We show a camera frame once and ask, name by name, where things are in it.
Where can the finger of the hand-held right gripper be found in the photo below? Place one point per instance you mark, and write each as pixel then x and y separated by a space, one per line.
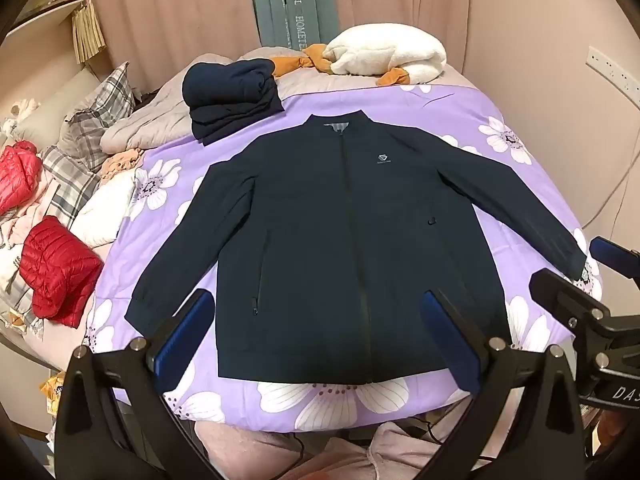
pixel 610 254
pixel 565 295

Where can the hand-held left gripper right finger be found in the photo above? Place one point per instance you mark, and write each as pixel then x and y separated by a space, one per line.
pixel 450 342

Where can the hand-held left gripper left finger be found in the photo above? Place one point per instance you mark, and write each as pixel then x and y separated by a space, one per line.
pixel 182 340

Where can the navy zip jacket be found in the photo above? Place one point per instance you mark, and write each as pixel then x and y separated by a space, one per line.
pixel 325 235

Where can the folded navy clothes stack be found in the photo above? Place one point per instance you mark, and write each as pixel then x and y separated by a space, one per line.
pixel 225 90

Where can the yellow snack bag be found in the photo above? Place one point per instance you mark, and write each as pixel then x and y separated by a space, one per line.
pixel 52 392

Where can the folded red down jacket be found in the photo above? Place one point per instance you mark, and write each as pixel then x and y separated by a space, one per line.
pixel 60 270

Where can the pink cloth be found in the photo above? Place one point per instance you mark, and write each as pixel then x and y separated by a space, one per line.
pixel 350 455

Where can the white printed pillow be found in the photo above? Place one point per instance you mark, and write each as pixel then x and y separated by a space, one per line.
pixel 15 285

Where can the peach cloth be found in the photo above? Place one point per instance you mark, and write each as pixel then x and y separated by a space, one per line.
pixel 120 162

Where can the purple floral bedsheet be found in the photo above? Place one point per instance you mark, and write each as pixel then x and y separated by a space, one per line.
pixel 450 110

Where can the beige quilt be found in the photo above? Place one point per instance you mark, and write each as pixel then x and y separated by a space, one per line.
pixel 150 125

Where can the grey plaid pillow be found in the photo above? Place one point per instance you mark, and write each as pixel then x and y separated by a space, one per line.
pixel 100 105

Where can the beige headboard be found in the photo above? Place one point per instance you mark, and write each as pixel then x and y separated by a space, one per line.
pixel 50 105

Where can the white fleece blanket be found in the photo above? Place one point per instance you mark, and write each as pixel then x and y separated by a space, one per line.
pixel 385 52

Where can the hanging beige tassels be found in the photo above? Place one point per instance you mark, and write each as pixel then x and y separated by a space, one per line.
pixel 90 35

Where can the pink curtain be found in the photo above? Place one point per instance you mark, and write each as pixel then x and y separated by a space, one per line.
pixel 175 10

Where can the teal hanging cloth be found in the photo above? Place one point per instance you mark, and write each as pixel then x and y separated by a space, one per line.
pixel 270 0

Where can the white shelf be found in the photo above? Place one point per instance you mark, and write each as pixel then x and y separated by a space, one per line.
pixel 40 17

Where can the white wall power strip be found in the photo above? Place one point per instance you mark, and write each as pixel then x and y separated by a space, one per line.
pixel 615 70

